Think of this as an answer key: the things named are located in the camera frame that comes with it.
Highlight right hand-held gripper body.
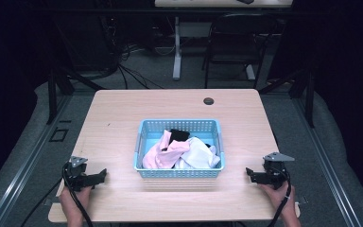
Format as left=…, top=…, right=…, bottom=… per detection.
left=260, top=151, right=296, bottom=191

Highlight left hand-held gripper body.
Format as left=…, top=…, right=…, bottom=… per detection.
left=62, top=155, right=97, bottom=192

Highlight white sock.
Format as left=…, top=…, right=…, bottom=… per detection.
left=173, top=136, right=221, bottom=170

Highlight light blue plastic basket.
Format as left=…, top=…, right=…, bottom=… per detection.
left=133, top=118, right=226, bottom=180

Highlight pink sock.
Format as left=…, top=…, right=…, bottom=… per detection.
left=142, top=129, right=191, bottom=170

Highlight black sock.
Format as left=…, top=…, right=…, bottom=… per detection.
left=169, top=128, right=191, bottom=143

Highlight person's left hand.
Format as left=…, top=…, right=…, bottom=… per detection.
left=58, top=184, right=93, bottom=219

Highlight person's right hand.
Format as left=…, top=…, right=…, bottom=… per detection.
left=257, top=182, right=297, bottom=219

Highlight black metal stand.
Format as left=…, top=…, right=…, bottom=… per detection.
left=45, top=67, right=107, bottom=125
left=258, top=67, right=317, bottom=129

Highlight black folding chair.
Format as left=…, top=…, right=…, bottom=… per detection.
left=201, top=12, right=279, bottom=91

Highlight white desk leg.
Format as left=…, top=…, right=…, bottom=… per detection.
left=171, top=15, right=183, bottom=81

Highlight thin black cable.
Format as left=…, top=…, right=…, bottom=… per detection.
left=19, top=178, right=63, bottom=227

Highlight aluminium floor rail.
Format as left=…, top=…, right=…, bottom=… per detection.
left=0, top=94, right=74, bottom=227
left=291, top=94, right=363, bottom=227

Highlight black floor cables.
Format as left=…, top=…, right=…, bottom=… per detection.
left=107, top=44, right=164, bottom=91

